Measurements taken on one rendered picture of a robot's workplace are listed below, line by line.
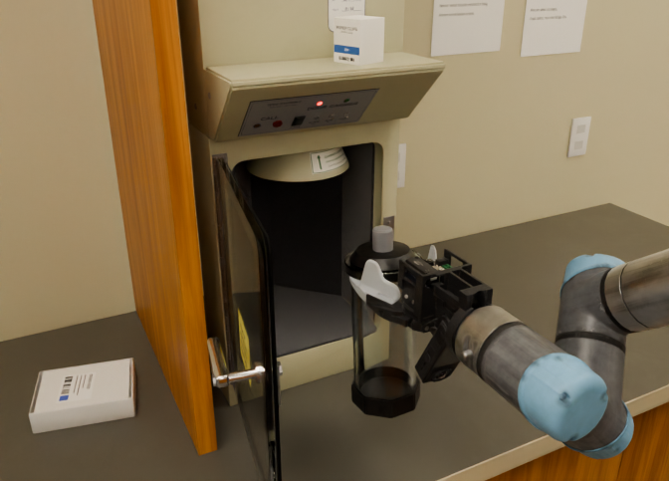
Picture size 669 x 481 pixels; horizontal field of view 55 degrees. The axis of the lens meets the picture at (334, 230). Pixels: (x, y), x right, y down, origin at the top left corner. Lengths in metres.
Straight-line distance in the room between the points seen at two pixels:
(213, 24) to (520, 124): 1.11
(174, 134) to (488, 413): 0.69
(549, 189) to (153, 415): 1.31
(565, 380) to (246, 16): 0.61
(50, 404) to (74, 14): 0.68
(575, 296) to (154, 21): 0.58
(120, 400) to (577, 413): 0.75
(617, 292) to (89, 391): 0.84
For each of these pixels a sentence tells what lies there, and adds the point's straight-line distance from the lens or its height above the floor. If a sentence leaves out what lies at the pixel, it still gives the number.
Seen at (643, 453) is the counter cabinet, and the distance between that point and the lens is 1.47.
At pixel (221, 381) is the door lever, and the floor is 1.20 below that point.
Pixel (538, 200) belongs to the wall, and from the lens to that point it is 1.98.
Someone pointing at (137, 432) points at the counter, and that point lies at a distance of 1.13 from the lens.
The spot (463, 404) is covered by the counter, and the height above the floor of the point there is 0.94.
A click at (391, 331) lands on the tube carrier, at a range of 0.89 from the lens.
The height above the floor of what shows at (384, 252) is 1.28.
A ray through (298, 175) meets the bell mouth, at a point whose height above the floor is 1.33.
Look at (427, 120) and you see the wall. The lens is 1.64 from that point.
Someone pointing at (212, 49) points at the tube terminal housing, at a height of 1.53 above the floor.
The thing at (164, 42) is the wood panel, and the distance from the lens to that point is 0.81.
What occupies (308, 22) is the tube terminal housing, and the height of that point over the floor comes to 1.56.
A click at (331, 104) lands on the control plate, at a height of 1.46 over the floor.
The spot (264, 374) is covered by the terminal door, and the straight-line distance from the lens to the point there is 0.73.
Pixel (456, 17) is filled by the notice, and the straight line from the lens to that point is 1.64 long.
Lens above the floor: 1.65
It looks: 23 degrees down
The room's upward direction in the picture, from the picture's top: straight up
